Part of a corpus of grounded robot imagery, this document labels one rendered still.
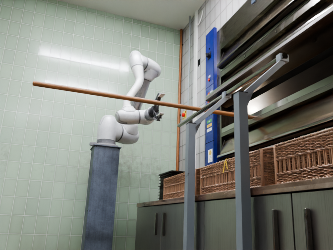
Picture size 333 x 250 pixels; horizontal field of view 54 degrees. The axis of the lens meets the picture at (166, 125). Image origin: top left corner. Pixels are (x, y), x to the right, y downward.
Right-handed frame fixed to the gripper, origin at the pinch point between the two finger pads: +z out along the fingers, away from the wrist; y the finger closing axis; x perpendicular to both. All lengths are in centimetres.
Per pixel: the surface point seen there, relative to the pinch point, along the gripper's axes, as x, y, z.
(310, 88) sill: -61, 3, 66
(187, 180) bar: -1, 54, 40
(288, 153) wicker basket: -11, 50, 103
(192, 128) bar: -3.0, 27.2, 41.1
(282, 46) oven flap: -47, -20, 63
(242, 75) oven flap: -47, -20, 23
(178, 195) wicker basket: -12, 59, 3
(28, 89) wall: 92, -40, -121
